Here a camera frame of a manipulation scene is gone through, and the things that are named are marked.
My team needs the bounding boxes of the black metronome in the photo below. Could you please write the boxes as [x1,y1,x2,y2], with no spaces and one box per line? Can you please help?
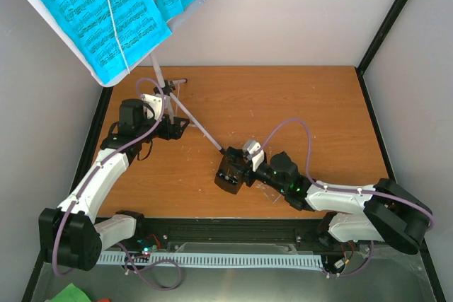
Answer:
[214,155,245,194]

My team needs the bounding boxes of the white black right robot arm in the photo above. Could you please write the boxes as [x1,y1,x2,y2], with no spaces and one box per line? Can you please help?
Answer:
[214,139,435,255]

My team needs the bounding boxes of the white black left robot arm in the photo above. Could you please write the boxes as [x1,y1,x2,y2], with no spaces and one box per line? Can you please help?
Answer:
[38,95,189,271]

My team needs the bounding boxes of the left blue sheet music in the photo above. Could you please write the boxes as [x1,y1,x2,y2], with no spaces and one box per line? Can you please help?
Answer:
[16,0,173,86]

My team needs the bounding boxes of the green paper sheet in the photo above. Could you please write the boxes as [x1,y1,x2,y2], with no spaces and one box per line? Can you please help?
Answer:
[47,284,91,302]

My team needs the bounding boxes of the white tripod music stand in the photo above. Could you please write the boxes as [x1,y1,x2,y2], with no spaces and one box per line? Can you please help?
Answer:
[12,0,227,156]

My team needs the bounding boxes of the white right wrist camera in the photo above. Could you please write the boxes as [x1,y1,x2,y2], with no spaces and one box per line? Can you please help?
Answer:
[242,139,265,172]

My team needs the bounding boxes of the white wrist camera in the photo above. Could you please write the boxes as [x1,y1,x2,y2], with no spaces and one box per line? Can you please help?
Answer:
[140,94,165,120]
[242,139,265,172]

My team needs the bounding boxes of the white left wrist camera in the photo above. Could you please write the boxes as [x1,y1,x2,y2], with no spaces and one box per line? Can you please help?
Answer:
[140,94,165,120]

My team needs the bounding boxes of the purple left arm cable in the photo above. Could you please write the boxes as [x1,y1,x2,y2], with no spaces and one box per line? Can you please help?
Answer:
[51,77,167,277]

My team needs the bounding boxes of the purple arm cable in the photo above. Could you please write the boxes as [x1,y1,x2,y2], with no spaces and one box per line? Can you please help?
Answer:
[260,117,435,232]
[51,77,167,277]

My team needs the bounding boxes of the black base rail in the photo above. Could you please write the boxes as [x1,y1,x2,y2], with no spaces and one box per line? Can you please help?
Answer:
[122,218,340,254]

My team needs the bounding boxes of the light blue cable duct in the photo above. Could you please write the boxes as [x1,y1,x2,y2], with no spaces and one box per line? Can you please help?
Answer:
[97,252,325,270]

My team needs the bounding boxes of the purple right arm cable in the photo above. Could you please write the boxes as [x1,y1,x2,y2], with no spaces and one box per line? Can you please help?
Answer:
[260,117,435,232]

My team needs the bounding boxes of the black right frame post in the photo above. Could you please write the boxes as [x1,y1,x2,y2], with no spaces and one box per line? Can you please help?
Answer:
[356,0,432,73]

